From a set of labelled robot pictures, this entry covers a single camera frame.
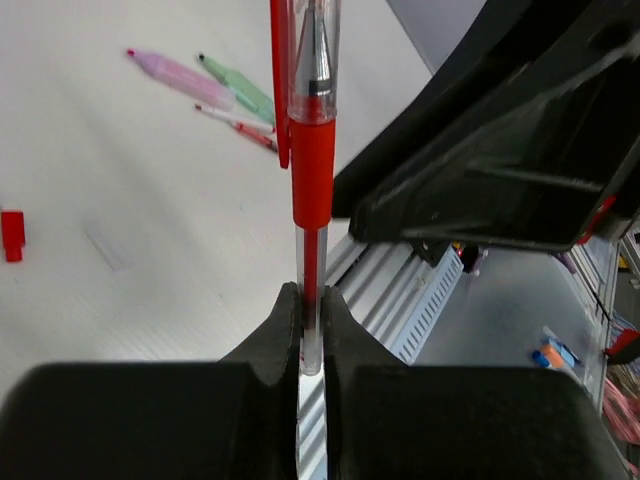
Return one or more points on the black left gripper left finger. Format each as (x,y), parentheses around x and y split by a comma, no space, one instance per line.
(234,418)

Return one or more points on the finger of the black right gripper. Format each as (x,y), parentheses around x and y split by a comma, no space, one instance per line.
(471,47)
(540,162)

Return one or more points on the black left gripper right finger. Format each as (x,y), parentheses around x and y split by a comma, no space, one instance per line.
(389,420)

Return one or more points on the red grip gel pen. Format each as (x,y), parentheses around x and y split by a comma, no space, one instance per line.
(313,158)

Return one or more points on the red clear pen cap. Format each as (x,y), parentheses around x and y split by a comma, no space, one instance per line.
(285,85)

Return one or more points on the clear small pen cap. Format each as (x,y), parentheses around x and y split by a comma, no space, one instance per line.
(106,246)

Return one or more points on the red ink clear pen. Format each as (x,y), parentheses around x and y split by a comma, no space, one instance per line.
(256,136)

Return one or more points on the green highlighter pen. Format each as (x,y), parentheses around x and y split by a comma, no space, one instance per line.
(247,93)

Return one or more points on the right circuit board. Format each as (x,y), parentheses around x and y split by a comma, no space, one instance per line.
(471,257)

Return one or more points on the thin white red marker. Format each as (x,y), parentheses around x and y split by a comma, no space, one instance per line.
(234,118)

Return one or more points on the red marker cap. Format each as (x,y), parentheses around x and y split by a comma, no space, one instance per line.
(13,235)

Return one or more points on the white slotted cable duct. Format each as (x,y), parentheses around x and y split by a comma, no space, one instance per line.
(424,316)

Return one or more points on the aluminium frame rail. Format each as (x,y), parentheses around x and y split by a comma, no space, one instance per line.
(381,286)

